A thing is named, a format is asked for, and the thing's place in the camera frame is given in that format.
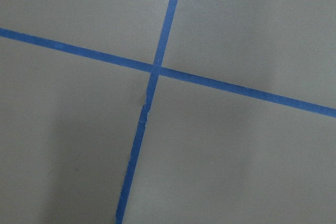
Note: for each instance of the blue tape grid lines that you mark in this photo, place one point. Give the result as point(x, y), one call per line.
point(156, 70)

